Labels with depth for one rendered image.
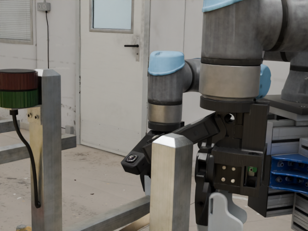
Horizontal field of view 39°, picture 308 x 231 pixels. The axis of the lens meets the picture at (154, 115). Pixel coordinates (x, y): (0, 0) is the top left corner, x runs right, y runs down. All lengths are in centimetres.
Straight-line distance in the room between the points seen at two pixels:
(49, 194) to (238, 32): 38
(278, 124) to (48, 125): 72
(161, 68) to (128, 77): 320
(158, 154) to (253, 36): 18
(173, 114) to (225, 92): 41
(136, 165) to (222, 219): 34
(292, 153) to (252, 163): 73
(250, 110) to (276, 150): 69
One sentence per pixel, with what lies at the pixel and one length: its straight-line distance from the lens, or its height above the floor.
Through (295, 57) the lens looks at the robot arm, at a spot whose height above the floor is 116.
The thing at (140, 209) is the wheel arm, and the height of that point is 85.
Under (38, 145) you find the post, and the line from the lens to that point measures 69.
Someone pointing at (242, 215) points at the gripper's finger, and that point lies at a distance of 62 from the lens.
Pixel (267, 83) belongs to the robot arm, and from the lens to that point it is 95.
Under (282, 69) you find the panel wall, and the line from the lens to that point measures 328.
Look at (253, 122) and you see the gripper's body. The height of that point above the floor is 112.
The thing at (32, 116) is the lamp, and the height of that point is 109.
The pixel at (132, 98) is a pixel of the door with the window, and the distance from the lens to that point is 410.
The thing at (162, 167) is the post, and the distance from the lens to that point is 51.
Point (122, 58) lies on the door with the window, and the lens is 415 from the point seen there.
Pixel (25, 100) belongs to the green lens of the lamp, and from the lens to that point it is 64.
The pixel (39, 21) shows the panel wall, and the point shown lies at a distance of 506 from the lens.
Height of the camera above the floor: 123
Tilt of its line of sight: 11 degrees down
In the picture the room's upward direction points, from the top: 2 degrees clockwise
